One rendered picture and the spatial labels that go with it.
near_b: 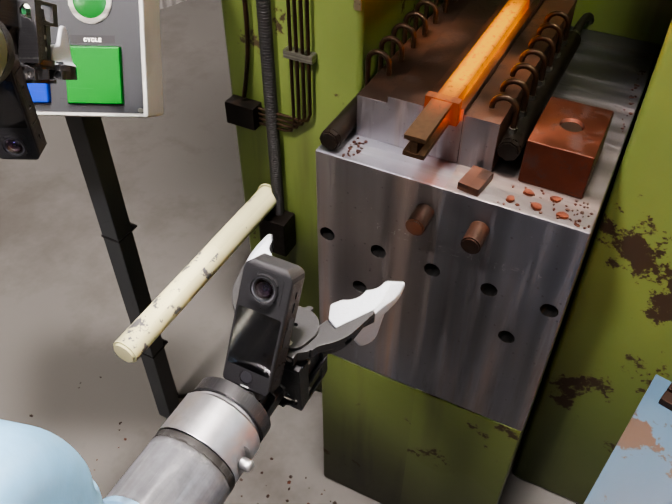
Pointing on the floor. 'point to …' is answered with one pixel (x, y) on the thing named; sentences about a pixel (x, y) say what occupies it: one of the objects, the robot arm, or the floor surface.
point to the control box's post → (92, 145)
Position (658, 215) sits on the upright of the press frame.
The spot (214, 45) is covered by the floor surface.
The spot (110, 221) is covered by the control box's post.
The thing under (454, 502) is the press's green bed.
